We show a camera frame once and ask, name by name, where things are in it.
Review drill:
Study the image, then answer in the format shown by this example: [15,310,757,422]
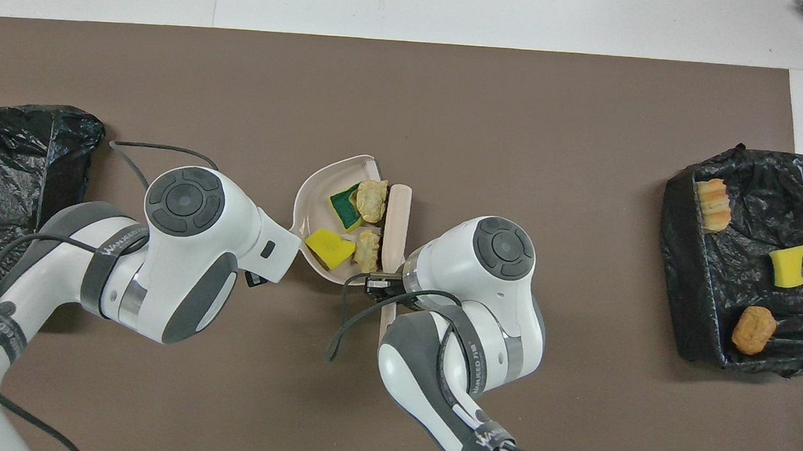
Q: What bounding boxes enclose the beige brush black bristles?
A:
[376,183,414,345]

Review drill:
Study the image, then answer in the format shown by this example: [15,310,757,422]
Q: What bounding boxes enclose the brown toy nugget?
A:
[731,305,779,358]

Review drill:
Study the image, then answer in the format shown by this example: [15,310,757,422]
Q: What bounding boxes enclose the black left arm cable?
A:
[0,133,222,451]

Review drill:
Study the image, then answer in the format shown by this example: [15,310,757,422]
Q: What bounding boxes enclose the yellow green sponge piece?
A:
[328,183,369,235]

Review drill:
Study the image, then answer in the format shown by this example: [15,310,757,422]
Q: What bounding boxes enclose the brown table mat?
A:
[0,15,803,451]

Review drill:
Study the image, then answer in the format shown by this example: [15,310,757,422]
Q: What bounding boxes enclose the pale toy pastry piece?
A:
[694,177,734,234]
[352,230,382,272]
[354,178,391,224]

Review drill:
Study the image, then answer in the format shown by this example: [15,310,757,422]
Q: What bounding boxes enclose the black bag lined bin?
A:
[0,102,107,319]
[651,139,803,380]

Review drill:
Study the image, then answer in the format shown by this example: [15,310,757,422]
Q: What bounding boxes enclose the beige plastic dustpan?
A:
[287,151,385,293]

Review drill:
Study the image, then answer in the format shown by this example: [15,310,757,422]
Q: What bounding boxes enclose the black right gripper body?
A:
[385,269,414,303]

